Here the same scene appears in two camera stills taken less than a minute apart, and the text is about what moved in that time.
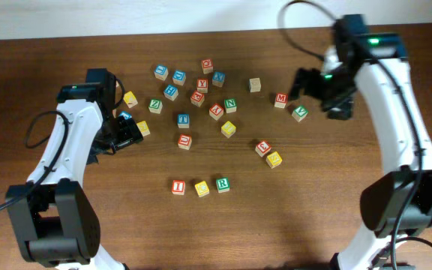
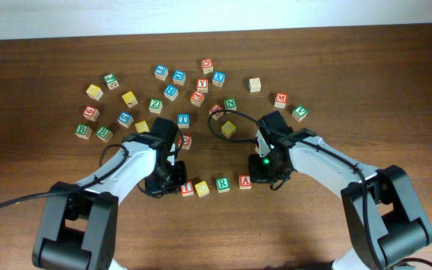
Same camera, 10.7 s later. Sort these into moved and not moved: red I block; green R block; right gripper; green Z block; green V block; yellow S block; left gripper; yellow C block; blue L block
Moved: left gripper; red I block; right gripper
Not moved: yellow S block; blue L block; yellow C block; green Z block; green R block; green V block
